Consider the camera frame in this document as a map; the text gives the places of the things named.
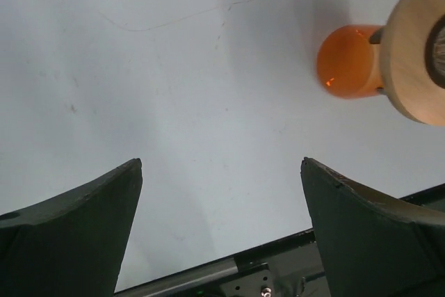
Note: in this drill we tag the orange carafe with wooden collar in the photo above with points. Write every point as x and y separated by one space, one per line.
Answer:
394 59

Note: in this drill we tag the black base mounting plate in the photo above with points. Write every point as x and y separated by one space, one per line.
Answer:
290 266

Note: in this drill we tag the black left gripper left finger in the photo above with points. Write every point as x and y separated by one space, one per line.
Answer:
72 244

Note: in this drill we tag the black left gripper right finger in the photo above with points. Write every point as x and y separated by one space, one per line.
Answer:
370 243

